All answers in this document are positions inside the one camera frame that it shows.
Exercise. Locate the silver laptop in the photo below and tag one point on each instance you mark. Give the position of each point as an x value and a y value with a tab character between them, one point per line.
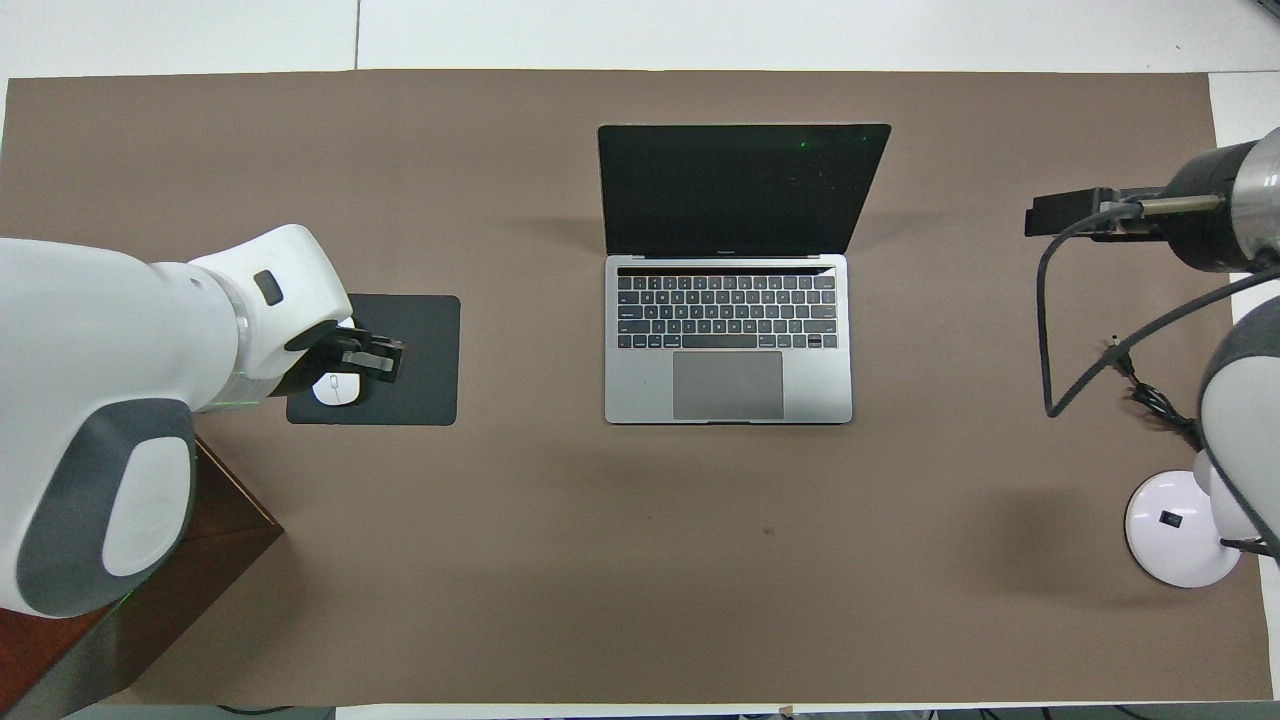
740	190

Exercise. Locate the black mouse pad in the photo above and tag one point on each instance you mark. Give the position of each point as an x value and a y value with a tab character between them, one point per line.
430	380

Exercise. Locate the dark wooden box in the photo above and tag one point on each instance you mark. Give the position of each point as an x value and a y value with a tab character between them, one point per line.
230	512

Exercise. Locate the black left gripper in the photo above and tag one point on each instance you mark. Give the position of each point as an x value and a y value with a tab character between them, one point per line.
320	350

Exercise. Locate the brown paper table mat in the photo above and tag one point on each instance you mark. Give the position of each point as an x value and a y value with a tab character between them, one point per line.
640	550

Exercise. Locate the white desk lamp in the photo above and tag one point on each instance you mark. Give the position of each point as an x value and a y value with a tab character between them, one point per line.
1170	545

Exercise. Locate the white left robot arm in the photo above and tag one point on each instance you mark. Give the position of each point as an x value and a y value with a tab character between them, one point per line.
100	350

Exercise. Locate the white computer mouse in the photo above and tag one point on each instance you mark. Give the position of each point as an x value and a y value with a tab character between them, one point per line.
335	392

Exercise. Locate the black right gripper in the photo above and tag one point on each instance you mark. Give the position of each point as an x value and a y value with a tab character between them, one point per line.
1200	210

